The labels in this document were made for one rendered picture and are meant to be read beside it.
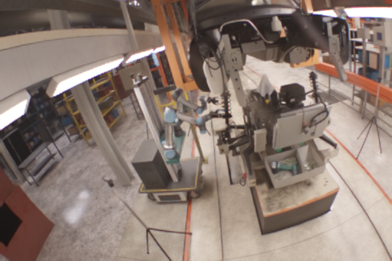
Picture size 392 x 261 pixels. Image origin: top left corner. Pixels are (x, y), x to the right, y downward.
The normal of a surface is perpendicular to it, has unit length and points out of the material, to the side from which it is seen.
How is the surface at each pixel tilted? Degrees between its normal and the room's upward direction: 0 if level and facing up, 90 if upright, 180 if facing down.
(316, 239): 0
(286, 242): 0
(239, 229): 0
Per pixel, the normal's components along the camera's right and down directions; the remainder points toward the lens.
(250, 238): -0.25, -0.88
